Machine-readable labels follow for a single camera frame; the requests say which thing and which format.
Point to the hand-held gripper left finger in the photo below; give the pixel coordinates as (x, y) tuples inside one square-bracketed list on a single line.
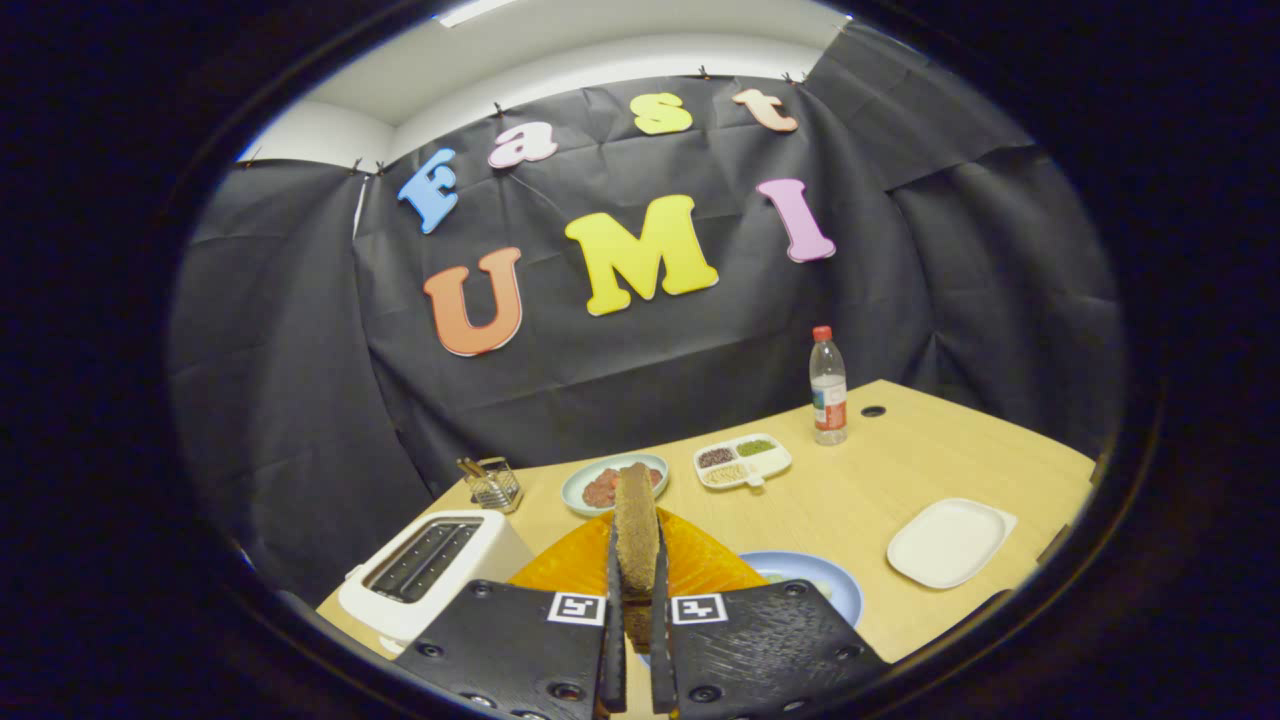
[(613, 660)]

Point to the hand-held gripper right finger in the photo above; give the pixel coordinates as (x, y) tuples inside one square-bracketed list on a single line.
[(662, 660)]

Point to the brown toast slice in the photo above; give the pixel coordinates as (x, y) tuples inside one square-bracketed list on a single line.
[(636, 530)]

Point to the white toaster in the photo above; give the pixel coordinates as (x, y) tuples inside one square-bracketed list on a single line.
[(500, 560)]

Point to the pale green plate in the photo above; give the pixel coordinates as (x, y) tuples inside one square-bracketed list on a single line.
[(575, 495)]

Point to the pile of red food slices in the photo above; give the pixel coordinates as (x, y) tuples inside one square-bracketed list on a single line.
[(600, 490)]

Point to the blue plate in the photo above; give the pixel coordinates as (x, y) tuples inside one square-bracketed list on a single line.
[(840, 590)]

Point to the white divided seed dish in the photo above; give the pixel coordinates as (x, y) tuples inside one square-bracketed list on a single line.
[(742, 462)]

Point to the white rectangular plate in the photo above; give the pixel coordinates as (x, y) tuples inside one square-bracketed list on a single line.
[(950, 542)]

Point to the clear water bottle red cap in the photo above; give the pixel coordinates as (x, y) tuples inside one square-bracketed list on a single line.
[(828, 395)]

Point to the ceiling light panel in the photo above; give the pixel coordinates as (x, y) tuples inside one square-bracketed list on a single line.
[(475, 12)]

